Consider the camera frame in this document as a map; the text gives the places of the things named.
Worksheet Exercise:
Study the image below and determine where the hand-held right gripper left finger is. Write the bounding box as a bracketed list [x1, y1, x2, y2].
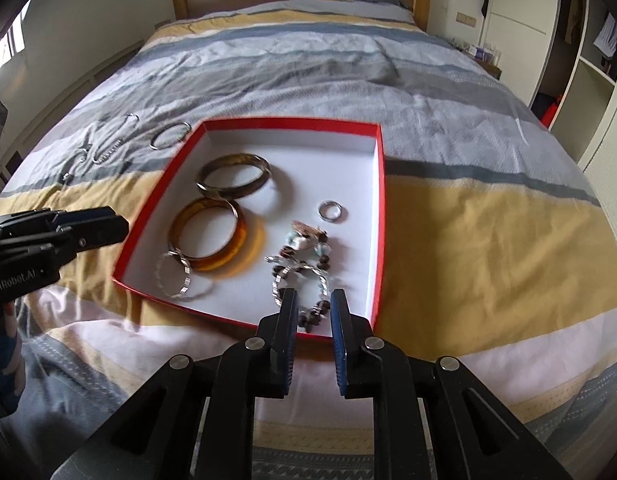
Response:
[51, 288, 300, 480]

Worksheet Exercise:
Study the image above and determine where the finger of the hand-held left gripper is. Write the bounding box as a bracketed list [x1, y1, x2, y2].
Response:
[56, 215, 130, 262]
[51, 206, 118, 227]

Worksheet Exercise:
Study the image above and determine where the beaded bracelet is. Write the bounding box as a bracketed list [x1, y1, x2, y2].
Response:
[265, 219, 339, 334]

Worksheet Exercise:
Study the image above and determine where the striped duvet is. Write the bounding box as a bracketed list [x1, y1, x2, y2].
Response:
[0, 0, 617, 480]

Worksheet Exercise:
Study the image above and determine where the person's left hand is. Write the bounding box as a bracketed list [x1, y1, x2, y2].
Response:
[0, 303, 24, 348]

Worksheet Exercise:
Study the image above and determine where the thin silver bangle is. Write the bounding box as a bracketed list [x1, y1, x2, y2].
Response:
[149, 122, 192, 151]

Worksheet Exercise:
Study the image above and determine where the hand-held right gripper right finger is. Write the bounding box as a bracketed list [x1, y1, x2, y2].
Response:
[331, 288, 574, 480]

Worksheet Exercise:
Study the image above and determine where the small metal ring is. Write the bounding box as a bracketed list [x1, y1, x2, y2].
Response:
[317, 200, 343, 223]

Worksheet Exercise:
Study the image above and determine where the red bag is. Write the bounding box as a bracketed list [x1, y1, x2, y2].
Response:
[542, 94, 562, 127]

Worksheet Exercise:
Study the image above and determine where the white wardrobe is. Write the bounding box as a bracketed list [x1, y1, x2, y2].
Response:
[479, 0, 617, 203]

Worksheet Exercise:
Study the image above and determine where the twisted silver bangle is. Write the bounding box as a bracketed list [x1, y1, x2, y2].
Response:
[155, 251, 194, 301]
[272, 261, 334, 311]

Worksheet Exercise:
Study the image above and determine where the silver chain necklace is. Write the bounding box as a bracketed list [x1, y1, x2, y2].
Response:
[80, 112, 140, 165]

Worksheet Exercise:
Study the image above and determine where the hanging striped garment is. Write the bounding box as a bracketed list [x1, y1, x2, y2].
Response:
[592, 11, 617, 60]

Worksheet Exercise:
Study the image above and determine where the bedside table with bottles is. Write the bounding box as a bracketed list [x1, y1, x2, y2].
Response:
[459, 44, 502, 80]

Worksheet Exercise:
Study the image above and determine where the striped pillow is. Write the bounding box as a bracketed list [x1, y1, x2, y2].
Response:
[287, 0, 412, 9]

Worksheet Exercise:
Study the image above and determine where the window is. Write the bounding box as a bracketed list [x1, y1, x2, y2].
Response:
[0, 0, 28, 83]

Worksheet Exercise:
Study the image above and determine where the dark brown bangle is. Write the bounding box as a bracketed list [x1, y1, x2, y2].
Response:
[196, 153, 273, 200]

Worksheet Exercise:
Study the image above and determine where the amber bangle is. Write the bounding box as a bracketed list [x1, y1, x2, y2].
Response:
[169, 197, 248, 274]

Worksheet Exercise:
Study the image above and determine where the red cardboard box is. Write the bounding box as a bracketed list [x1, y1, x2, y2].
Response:
[112, 117, 387, 344]

